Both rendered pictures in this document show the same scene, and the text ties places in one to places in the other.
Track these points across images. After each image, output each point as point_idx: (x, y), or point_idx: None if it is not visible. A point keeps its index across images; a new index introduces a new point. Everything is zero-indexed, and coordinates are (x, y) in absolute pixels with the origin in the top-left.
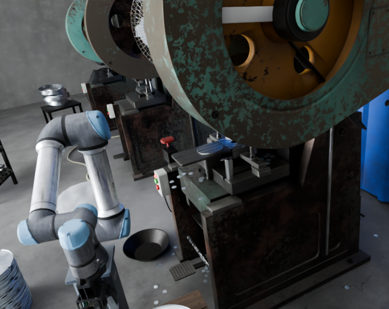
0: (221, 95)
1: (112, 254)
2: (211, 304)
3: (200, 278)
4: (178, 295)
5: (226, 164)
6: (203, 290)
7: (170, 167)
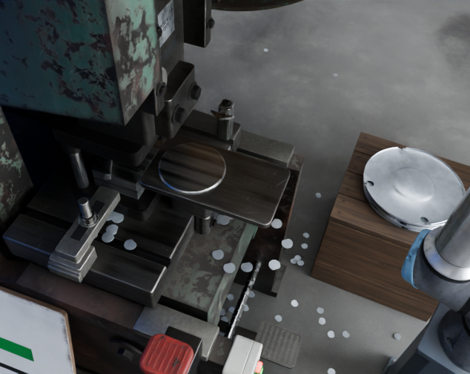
0: None
1: (429, 324)
2: (259, 314)
3: None
4: (285, 370)
5: (233, 110)
6: None
7: (215, 338)
